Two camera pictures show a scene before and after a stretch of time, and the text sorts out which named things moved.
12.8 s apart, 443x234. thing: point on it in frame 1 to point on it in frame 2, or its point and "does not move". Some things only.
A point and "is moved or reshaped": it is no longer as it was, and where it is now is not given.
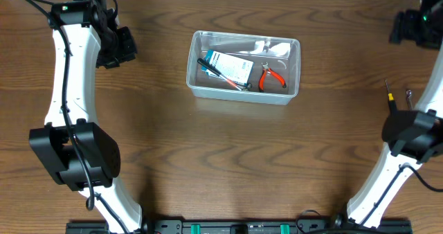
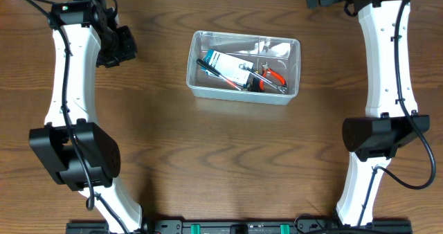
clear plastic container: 243,68 does not move
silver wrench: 408,96 is moved or reshaped
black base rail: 386,226 does not move
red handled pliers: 265,70 does not move
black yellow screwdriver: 392,104 is moved or reshaped
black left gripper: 127,49 does not move
